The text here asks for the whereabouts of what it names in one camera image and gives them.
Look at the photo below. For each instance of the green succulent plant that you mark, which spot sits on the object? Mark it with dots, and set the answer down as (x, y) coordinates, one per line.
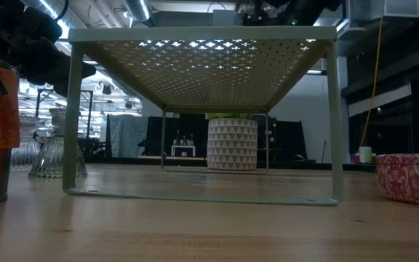
(227, 116)

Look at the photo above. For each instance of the white ceiling box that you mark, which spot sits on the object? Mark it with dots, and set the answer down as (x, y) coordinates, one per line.
(384, 9)

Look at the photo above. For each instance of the white plastic container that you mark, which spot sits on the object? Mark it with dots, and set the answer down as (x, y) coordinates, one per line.
(365, 154)

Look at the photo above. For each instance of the pink patterned candle tin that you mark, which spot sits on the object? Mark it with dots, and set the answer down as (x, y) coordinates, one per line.
(409, 178)

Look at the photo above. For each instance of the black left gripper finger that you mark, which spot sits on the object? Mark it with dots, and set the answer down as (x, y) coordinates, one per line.
(63, 89)
(46, 65)

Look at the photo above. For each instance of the small white table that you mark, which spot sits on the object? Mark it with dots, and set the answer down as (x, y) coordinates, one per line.
(183, 147)

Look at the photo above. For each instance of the grey hanging cloth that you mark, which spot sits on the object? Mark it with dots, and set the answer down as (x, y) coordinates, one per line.
(127, 134)

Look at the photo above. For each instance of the white geometric plant pot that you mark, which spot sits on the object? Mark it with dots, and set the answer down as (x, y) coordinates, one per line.
(231, 145)

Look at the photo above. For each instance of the small red container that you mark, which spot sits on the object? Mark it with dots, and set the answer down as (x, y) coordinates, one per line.
(356, 159)

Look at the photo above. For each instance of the green perforated metal shelf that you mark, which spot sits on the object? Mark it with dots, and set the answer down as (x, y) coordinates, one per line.
(202, 33)

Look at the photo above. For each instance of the small silver ventilation duct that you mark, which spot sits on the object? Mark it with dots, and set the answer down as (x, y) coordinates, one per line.
(138, 9)

